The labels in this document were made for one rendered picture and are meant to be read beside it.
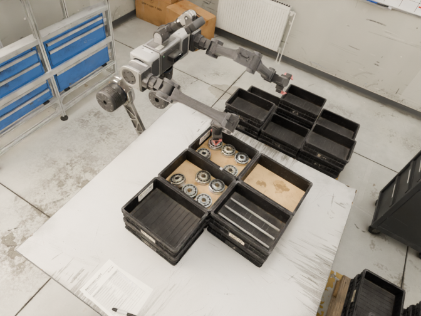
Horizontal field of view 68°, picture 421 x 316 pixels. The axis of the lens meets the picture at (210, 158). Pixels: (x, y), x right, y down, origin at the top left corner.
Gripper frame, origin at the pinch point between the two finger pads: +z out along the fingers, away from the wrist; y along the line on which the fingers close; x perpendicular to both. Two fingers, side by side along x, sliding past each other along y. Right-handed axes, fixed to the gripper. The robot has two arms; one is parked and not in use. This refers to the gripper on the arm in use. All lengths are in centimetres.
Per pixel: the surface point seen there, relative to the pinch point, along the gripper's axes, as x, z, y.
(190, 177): 18.2, 3.2, -29.4
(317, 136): -104, 41, 42
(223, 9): -39, 48, 286
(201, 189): 11.7, 3.2, -38.6
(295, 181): -51, 1, -34
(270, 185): -35.0, 4.1, -34.7
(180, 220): 25, 3, -60
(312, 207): -67, 18, -44
